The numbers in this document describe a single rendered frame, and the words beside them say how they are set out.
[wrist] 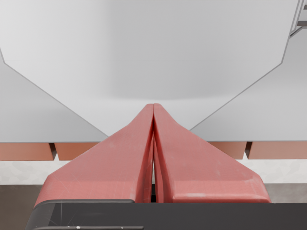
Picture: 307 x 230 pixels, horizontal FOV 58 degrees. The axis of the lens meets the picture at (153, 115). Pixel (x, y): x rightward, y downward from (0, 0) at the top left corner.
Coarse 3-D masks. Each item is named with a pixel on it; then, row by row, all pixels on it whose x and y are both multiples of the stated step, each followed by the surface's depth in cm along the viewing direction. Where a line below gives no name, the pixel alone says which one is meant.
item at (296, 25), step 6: (300, 0) 16; (306, 0) 18; (300, 6) 16; (306, 6) 18; (300, 12) 16; (306, 12) 17; (300, 18) 18; (306, 18) 18; (294, 24) 17; (300, 24) 17; (306, 24) 17; (294, 30) 17
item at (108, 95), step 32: (32, 64) 18; (64, 64) 18; (96, 64) 18; (128, 64) 18; (160, 64) 18; (192, 64) 18; (224, 64) 18; (256, 64) 18; (64, 96) 19; (96, 96) 19; (128, 96) 19; (160, 96) 19; (192, 96) 19; (224, 96) 19; (96, 128) 21; (192, 128) 21
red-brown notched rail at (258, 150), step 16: (0, 144) 25; (16, 144) 25; (32, 144) 25; (48, 144) 25; (64, 144) 25; (80, 144) 25; (96, 144) 25; (224, 144) 25; (240, 144) 25; (256, 144) 25; (272, 144) 25; (288, 144) 25; (304, 144) 25; (0, 160) 26; (16, 160) 26; (32, 160) 26; (48, 160) 26; (64, 160) 26
